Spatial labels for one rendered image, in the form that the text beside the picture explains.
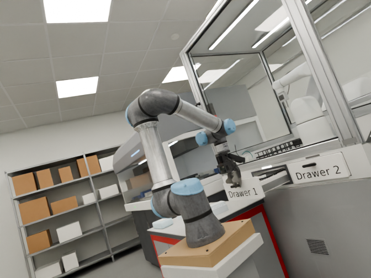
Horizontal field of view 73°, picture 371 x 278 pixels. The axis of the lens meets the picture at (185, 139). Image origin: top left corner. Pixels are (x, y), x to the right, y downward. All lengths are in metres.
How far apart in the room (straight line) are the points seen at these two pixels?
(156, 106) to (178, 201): 0.39
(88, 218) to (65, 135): 1.69
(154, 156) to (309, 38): 0.87
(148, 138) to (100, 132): 4.52
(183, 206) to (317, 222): 0.82
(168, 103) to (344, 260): 1.14
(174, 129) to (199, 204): 1.36
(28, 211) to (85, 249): 1.25
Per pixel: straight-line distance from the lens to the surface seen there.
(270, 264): 1.73
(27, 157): 5.51
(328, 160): 1.34
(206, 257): 0.87
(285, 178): 1.50
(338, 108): 1.29
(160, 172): 1.06
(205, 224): 0.95
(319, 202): 1.47
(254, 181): 1.35
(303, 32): 1.36
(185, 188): 0.93
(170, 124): 2.23
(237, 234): 0.97
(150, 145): 1.07
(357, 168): 1.32
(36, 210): 4.95
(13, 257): 5.48
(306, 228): 1.60
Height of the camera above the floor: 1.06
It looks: 7 degrees up
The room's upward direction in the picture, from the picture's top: 19 degrees counter-clockwise
